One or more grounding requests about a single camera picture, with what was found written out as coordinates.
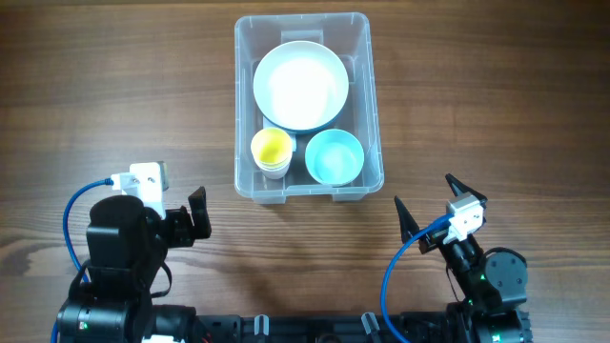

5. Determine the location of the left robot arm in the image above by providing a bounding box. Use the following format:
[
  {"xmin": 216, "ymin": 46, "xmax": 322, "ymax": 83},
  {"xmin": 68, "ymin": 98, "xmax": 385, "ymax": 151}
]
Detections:
[{"xmin": 51, "ymin": 188, "xmax": 212, "ymax": 343}]

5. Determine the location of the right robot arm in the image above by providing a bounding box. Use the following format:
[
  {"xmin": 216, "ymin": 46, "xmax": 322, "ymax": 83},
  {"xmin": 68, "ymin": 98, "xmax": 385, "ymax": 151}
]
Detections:
[{"xmin": 380, "ymin": 173, "xmax": 533, "ymax": 343}]

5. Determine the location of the yellow cup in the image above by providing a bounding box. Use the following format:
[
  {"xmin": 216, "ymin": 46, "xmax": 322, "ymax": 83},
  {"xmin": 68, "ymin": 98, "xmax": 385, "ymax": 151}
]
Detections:
[{"xmin": 251, "ymin": 128, "xmax": 293, "ymax": 165}]

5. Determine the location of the pink cup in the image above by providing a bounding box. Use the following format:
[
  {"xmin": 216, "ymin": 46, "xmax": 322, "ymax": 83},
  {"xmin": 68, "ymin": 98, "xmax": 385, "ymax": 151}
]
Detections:
[{"xmin": 260, "ymin": 164, "xmax": 290, "ymax": 179}]

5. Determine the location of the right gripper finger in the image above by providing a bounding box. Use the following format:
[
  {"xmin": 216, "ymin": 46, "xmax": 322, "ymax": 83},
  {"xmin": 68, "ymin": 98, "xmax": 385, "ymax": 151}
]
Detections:
[
  {"xmin": 445, "ymin": 173, "xmax": 488, "ymax": 208},
  {"xmin": 394, "ymin": 196, "xmax": 420, "ymax": 243}
]

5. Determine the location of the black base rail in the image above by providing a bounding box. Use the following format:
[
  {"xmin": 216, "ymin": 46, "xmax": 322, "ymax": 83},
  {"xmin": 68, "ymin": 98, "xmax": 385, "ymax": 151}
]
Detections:
[{"xmin": 190, "ymin": 309, "xmax": 531, "ymax": 343}]

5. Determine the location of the pale green cup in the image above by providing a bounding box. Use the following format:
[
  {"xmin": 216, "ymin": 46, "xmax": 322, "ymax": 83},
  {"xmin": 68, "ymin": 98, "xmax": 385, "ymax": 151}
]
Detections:
[{"xmin": 255, "ymin": 157, "xmax": 292, "ymax": 171}]

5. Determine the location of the mint green small bowl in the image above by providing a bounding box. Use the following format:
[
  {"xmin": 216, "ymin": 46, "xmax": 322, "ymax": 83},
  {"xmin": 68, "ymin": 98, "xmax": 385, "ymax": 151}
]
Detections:
[{"xmin": 305, "ymin": 129, "xmax": 365, "ymax": 187}]

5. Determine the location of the dark blue bowl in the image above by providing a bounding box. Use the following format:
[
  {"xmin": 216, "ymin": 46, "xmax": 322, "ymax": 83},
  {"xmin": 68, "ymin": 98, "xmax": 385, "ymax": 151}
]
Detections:
[{"xmin": 262, "ymin": 110, "xmax": 344, "ymax": 134}]

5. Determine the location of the clear plastic storage container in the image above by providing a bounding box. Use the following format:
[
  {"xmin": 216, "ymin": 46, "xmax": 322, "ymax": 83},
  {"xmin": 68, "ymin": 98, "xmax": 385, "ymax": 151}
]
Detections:
[{"xmin": 234, "ymin": 12, "xmax": 384, "ymax": 204}]

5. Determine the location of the cream beige bowl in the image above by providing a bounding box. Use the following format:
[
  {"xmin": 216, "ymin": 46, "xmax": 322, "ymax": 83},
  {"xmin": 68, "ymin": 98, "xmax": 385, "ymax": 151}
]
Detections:
[{"xmin": 253, "ymin": 41, "xmax": 350, "ymax": 130}]

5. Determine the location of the left blue cable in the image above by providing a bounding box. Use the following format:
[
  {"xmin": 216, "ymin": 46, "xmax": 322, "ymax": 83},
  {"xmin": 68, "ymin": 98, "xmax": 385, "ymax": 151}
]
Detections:
[{"xmin": 50, "ymin": 177, "xmax": 115, "ymax": 343}]

